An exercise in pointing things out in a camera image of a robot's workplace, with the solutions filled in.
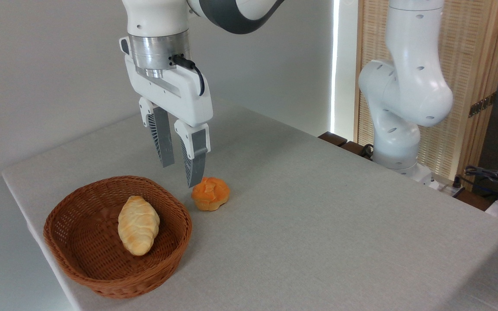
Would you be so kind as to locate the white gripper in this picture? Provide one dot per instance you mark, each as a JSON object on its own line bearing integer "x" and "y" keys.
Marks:
{"x": 175, "y": 97}

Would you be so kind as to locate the pale oblong bread loaf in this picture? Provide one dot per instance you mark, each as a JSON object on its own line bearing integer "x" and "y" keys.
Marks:
{"x": 138, "y": 224}

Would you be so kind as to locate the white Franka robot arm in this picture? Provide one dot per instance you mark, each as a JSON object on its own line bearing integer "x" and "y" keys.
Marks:
{"x": 409, "y": 86}

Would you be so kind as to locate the orange round bun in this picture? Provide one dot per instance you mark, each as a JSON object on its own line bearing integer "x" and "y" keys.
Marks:
{"x": 211, "y": 194}

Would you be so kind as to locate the brown wicker basket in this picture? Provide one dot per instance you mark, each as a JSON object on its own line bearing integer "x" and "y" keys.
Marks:
{"x": 84, "y": 242}

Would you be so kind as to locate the dark wooden block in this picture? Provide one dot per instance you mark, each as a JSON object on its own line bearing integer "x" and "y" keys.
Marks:
{"x": 355, "y": 149}
{"x": 332, "y": 138}

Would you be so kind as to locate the grey tablecloth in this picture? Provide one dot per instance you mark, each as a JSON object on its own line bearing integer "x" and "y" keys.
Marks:
{"x": 318, "y": 216}

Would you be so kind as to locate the dark brown wooden board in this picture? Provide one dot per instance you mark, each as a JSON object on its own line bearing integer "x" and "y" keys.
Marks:
{"x": 474, "y": 199}

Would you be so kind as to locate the black metal screen hinge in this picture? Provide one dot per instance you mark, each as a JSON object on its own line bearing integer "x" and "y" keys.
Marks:
{"x": 482, "y": 104}

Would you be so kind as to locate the wooden slatted folding screen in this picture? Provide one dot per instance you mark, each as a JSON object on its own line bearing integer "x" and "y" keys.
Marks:
{"x": 474, "y": 56}

